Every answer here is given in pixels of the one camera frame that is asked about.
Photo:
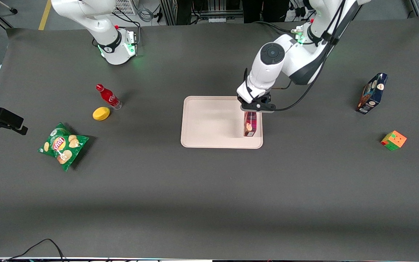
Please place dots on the white power strip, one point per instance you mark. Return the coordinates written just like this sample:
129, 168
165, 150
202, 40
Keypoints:
217, 19

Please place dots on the red cookie box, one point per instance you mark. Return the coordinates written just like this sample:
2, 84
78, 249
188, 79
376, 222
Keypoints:
250, 125

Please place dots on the blue cookie box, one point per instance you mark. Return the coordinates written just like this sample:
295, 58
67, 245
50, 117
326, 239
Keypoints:
371, 94

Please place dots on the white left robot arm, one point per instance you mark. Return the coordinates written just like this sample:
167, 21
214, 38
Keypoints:
273, 54

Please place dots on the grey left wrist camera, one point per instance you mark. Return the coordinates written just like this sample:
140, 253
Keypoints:
258, 107

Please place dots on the black equipment rack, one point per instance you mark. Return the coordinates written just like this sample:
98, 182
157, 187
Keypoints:
165, 11

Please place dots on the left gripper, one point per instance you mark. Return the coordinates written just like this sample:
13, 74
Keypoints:
264, 99

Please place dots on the green chips bag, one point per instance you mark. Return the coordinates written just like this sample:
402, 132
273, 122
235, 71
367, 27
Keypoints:
62, 147

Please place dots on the orange green puzzle cube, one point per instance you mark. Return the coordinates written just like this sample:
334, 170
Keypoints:
393, 141

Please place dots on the red cola bottle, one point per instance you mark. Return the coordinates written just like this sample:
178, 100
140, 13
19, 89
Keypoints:
108, 96

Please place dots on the yellow floor tape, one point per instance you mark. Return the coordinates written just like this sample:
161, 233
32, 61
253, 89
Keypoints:
44, 16

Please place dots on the white perforated basket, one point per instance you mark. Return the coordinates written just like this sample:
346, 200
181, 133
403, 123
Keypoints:
125, 7

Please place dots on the yellow lemon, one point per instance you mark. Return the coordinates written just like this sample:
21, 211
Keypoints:
101, 114

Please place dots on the beige plastic tray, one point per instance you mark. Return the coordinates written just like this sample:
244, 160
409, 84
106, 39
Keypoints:
213, 123

